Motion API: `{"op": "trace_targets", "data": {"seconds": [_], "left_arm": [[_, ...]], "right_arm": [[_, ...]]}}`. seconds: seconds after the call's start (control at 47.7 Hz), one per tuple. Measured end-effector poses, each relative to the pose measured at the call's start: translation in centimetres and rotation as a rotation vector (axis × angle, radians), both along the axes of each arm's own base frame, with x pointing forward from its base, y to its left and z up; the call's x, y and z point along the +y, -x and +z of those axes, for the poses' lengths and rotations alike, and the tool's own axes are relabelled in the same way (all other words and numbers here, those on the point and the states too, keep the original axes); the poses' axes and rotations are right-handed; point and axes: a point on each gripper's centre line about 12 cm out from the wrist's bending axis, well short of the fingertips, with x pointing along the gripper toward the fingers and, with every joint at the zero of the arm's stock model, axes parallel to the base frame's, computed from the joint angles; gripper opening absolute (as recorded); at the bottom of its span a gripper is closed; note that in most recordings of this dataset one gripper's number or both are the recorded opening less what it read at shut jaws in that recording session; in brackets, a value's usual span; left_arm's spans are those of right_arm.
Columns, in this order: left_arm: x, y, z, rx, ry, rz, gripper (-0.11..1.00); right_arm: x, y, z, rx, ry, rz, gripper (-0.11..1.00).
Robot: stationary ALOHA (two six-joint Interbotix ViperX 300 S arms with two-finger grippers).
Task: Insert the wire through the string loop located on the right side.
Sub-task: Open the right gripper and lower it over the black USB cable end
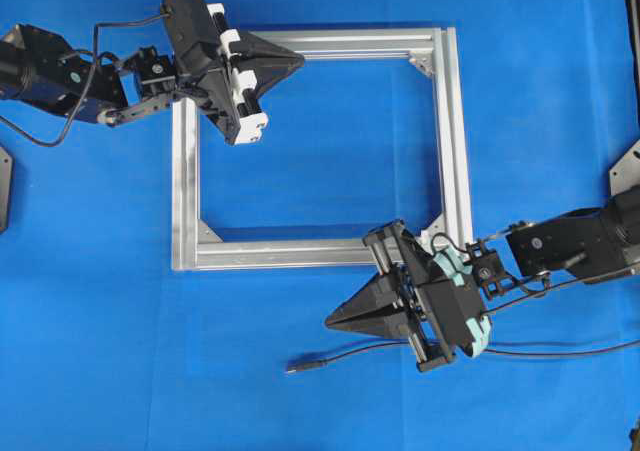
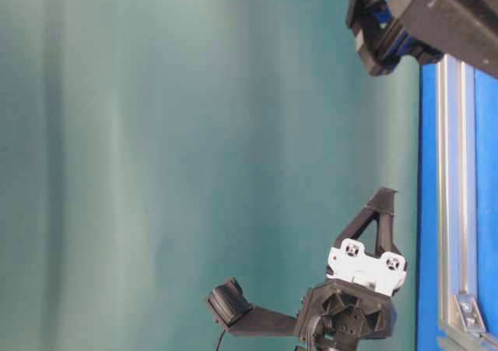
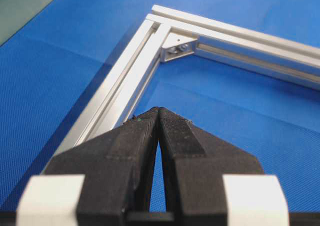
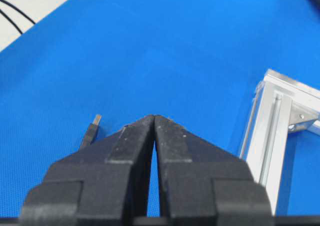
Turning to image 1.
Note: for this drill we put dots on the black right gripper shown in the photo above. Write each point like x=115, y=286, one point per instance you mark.
x=402, y=265

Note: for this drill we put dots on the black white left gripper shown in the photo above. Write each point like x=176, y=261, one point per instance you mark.
x=232, y=106

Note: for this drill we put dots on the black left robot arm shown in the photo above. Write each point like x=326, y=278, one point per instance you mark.
x=39, y=68

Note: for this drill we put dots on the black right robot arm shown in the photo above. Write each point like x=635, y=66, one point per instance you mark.
x=592, y=244

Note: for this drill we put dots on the black teal right wrist camera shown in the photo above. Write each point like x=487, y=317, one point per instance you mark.
x=456, y=303

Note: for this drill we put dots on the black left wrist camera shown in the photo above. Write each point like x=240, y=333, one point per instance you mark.
x=194, y=39

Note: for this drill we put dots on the silver aluminium extrusion frame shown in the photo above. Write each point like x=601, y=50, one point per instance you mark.
x=432, y=51

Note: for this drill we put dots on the grey right base plate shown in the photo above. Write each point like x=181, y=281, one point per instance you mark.
x=625, y=172

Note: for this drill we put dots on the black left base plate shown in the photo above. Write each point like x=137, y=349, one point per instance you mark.
x=6, y=174

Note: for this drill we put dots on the black vertical stand post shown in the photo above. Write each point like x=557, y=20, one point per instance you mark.
x=632, y=8

